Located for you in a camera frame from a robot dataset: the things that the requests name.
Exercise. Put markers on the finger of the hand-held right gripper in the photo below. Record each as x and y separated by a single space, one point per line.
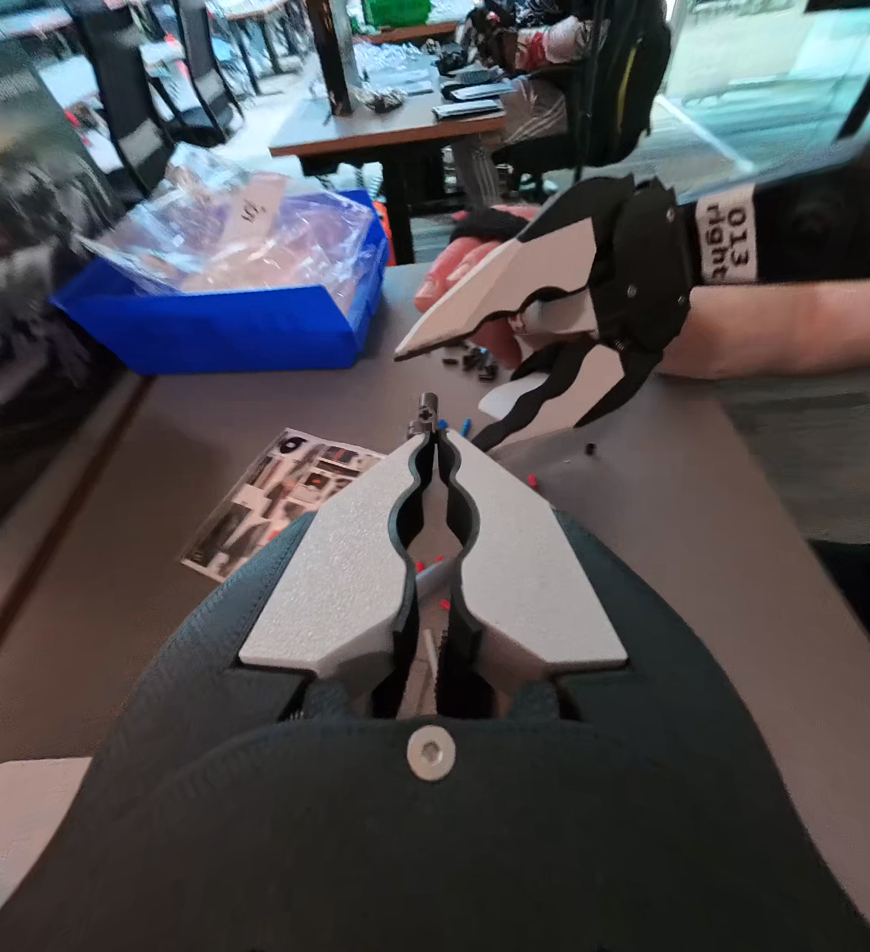
524 268
576 394

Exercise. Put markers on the wooden office table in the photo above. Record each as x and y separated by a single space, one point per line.
375 130

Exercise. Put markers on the person's right hand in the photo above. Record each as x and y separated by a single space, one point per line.
450 275

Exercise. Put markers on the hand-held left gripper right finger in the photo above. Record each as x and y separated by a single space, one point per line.
539 587

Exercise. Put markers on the sticker sheet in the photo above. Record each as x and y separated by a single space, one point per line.
271 491

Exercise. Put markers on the green plastic bin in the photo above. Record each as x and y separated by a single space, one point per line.
398 11

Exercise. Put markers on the blue plastic bin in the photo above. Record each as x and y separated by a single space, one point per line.
204 335

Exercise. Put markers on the toy car set box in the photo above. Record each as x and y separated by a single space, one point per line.
18 260

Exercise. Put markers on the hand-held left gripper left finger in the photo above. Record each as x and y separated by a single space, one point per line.
331 587

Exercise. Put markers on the black office chair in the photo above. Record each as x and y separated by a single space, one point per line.
126 111
208 67

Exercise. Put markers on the orange floor bin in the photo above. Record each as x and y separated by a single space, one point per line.
383 230

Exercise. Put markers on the scattered red pins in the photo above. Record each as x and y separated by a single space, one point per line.
533 482

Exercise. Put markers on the small grey connector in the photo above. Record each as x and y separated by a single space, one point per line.
426 416

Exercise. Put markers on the black upright box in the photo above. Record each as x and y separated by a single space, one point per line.
331 52

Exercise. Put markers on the crumpled clear plastic bags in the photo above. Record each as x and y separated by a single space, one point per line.
241 238

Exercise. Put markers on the cream book stand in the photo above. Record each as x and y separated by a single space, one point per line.
3 818

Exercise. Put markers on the black backpack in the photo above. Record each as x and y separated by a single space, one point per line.
628 74

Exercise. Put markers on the pile of black pins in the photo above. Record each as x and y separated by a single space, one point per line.
472 361

